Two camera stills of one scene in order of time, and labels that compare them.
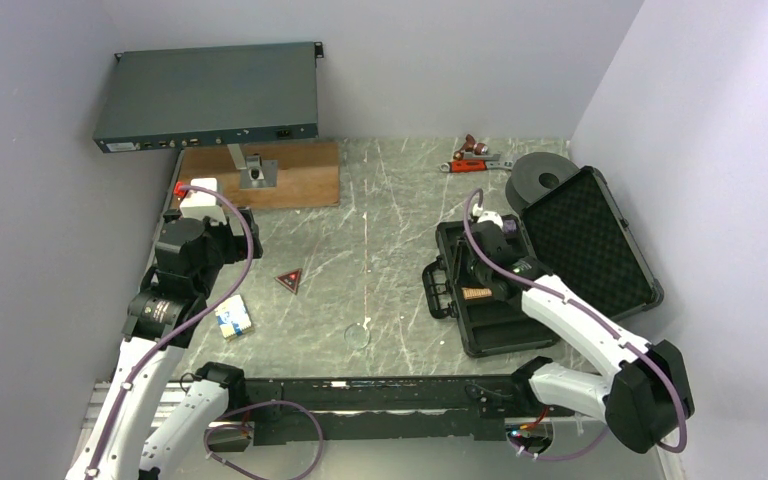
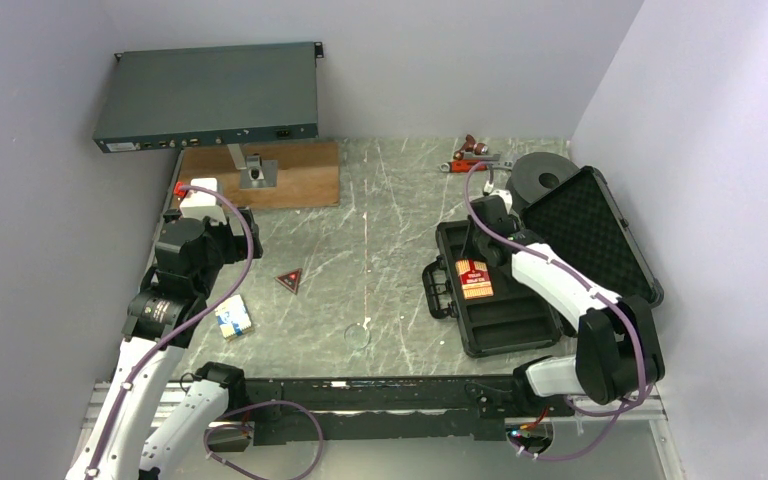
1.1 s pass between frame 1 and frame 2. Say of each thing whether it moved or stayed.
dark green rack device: stayed
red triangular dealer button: stayed
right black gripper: moved
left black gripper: stayed
